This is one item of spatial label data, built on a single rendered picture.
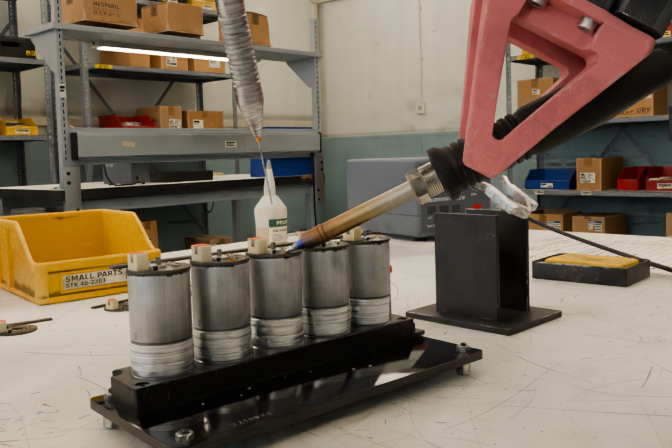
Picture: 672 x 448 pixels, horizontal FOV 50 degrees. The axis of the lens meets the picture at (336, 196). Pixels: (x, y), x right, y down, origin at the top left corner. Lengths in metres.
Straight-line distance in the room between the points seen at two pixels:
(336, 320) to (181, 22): 2.88
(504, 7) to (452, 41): 5.51
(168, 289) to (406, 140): 5.73
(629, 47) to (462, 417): 0.15
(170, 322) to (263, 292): 0.05
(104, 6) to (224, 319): 2.72
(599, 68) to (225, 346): 0.18
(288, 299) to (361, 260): 0.05
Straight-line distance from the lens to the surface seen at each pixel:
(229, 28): 0.28
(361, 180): 0.90
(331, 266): 0.33
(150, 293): 0.28
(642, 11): 0.29
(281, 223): 0.73
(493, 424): 0.29
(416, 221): 0.81
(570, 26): 0.30
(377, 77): 6.22
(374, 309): 0.35
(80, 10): 2.96
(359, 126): 6.34
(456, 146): 0.30
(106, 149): 2.86
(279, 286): 0.31
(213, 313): 0.30
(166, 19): 3.14
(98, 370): 0.39
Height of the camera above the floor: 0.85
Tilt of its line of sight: 3 degrees down
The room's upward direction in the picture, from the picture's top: 2 degrees counter-clockwise
